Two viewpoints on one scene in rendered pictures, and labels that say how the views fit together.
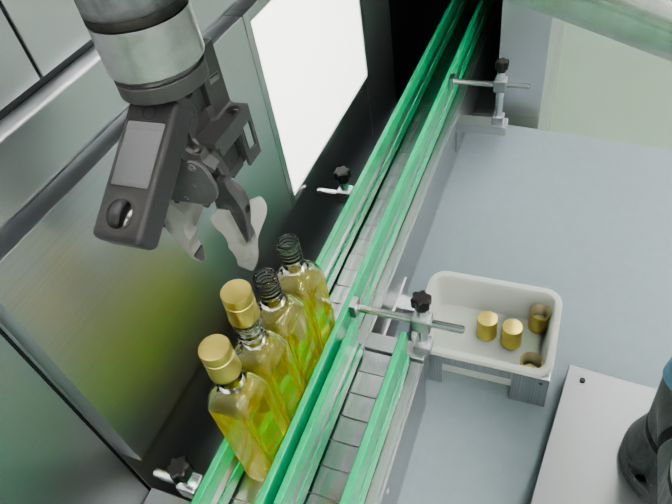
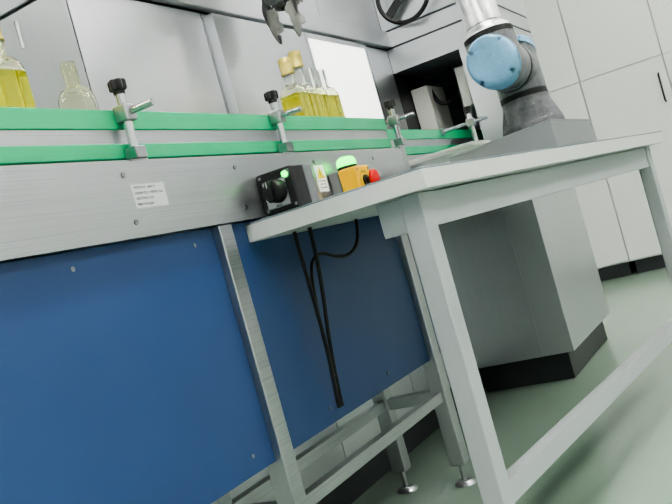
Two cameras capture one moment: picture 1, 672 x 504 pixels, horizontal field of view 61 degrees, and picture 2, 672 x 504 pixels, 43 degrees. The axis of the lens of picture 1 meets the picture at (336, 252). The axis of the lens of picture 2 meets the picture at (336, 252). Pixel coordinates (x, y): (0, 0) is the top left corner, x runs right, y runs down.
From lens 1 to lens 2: 2.03 m
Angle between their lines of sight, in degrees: 46
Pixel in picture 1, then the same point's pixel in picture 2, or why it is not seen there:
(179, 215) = (273, 14)
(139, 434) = not seen: hidden behind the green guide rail
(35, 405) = (213, 80)
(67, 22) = not seen: outside the picture
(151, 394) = not seen: hidden behind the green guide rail
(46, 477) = (211, 109)
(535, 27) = (497, 111)
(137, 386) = (249, 108)
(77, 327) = (232, 58)
